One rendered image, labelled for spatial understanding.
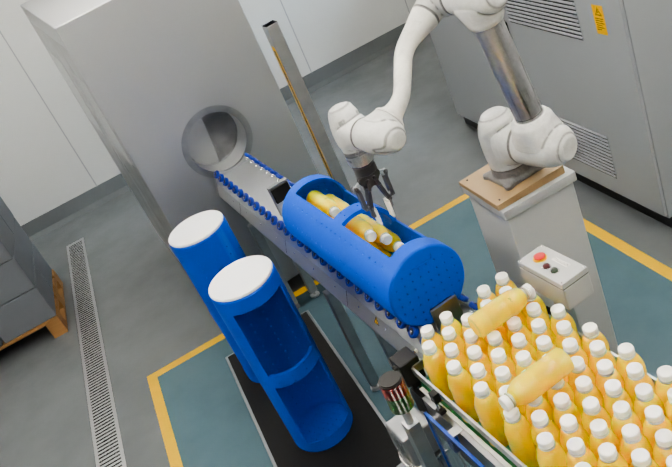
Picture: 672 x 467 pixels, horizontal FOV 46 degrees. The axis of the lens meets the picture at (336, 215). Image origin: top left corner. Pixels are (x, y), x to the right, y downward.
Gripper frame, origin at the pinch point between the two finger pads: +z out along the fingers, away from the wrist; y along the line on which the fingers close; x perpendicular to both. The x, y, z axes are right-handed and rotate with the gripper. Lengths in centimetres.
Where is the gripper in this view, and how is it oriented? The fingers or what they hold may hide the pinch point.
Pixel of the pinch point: (383, 212)
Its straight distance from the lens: 265.1
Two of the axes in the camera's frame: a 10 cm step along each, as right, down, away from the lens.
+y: -8.2, 5.2, -2.5
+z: 3.7, 8.0, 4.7
